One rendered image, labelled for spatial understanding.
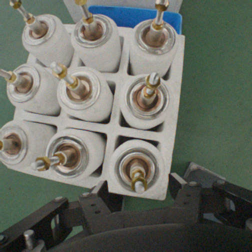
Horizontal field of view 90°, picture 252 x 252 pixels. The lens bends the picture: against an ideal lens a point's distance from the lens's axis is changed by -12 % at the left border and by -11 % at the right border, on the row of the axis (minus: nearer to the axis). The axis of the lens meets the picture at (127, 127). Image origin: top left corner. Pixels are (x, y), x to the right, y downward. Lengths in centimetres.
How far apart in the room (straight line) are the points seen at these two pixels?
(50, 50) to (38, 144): 19
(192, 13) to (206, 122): 45
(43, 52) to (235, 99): 61
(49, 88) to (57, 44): 10
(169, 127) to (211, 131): 27
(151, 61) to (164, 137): 16
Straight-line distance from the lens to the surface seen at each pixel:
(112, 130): 31
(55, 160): 22
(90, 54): 30
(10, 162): 33
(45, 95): 31
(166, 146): 32
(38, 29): 36
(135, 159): 24
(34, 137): 30
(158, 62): 28
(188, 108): 53
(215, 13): 79
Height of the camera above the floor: 49
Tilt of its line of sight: 85 degrees down
